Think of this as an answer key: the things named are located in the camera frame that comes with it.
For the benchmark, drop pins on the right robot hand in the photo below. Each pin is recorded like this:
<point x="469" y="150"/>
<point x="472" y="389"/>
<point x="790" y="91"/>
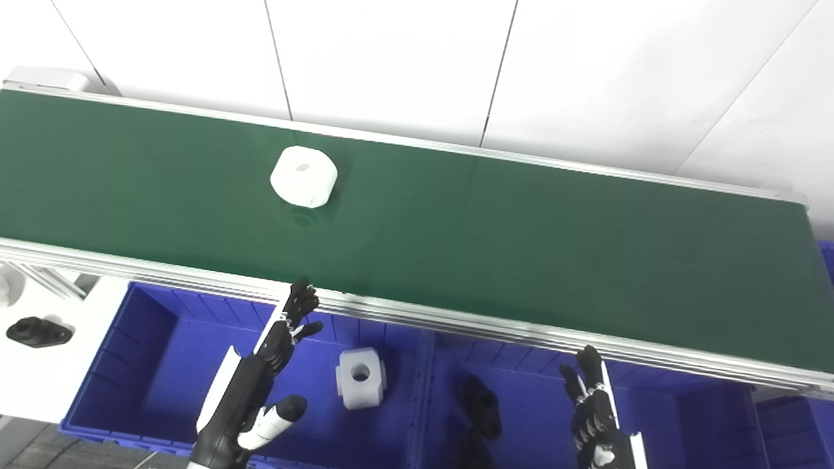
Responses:
<point x="599" y="423"/>

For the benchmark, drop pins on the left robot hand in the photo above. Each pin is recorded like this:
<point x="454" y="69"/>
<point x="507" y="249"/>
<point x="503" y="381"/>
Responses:
<point x="238" y="404"/>

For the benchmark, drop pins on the white octagonal plastic part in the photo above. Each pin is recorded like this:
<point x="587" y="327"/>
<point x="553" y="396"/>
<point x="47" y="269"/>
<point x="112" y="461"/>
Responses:
<point x="303" y="177"/>

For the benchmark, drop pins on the blue plastic bin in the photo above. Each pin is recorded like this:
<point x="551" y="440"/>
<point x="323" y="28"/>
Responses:
<point x="795" y="430"/>
<point x="664" y="423"/>
<point x="163" y="378"/>

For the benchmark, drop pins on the black plastic part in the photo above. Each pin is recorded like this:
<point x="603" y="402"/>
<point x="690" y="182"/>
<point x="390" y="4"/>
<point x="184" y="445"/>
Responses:
<point x="482" y="407"/>
<point x="39" y="333"/>

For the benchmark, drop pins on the white cube part with hole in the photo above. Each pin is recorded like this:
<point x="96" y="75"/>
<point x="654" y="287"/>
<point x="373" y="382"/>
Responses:
<point x="360" y="381"/>

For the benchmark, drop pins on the green conveyor belt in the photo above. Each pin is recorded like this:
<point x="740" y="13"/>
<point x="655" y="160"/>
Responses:
<point x="521" y="241"/>

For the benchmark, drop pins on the grey conveyor motor housing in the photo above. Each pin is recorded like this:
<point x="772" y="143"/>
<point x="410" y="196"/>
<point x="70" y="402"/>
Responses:
<point x="45" y="78"/>

